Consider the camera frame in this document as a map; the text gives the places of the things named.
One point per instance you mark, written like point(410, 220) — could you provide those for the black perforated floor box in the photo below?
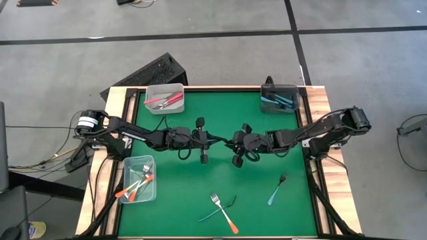
point(153, 71)

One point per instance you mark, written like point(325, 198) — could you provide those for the orange items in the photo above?
point(121, 193)

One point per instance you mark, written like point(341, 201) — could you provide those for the small black mount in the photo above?
point(269, 81)

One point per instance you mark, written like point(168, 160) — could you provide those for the white plastic bin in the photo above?
point(148, 89)

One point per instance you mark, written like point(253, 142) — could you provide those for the green table mat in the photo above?
point(187, 186)

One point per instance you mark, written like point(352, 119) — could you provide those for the black diagonal frame strut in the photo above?
point(330, 206)
point(100, 213)

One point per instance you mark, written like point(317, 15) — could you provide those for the black orange-edged floor mat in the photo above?
point(33, 2)

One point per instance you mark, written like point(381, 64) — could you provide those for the dark smoky plastic bin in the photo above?
point(267, 108)

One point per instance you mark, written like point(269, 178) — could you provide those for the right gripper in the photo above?
point(255, 143)

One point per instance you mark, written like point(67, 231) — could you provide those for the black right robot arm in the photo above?
point(320, 128)

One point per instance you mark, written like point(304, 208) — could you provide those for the yellow and blue object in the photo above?
point(37, 229)

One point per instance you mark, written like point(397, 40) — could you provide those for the clear plastic bin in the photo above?
point(128, 163)

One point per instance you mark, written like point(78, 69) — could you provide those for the dark grey bar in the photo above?
point(413, 126)

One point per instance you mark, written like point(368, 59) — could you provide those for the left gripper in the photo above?
point(180, 138)

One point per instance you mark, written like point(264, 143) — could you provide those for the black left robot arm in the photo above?
point(133, 133)

